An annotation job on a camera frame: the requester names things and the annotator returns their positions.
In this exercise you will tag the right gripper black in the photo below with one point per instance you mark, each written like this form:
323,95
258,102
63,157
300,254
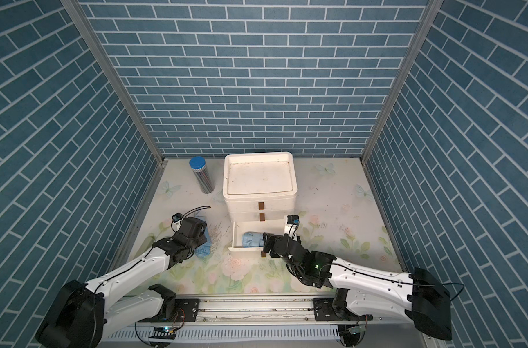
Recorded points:
272,238

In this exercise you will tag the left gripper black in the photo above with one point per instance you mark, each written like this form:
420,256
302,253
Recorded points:
201,237

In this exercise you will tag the white drawer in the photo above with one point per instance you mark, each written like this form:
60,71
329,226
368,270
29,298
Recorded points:
240,227

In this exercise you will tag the blue umbrella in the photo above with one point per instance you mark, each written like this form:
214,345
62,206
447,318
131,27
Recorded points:
204,249
253,239

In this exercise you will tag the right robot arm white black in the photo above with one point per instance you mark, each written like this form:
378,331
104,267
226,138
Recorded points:
418,297

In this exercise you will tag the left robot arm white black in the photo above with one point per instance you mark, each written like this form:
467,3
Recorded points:
83,314

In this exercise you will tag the white plastic drawer cabinet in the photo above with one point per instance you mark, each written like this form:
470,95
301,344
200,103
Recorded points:
259,187

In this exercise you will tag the floral table mat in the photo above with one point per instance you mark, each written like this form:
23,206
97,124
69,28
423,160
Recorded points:
220,271

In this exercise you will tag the pencil tube blue lid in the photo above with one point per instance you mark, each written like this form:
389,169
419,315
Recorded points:
199,167

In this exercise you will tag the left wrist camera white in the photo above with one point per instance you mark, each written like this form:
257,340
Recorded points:
177,217

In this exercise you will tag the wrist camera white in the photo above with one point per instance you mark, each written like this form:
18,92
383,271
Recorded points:
177,217
292,224

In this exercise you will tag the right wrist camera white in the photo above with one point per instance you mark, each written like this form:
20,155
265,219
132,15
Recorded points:
292,224

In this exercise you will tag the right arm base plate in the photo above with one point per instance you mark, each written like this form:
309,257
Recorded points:
330,309

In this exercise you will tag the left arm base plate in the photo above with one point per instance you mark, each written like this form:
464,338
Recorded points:
183,310

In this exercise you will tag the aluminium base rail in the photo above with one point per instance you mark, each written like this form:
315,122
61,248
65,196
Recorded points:
212,320

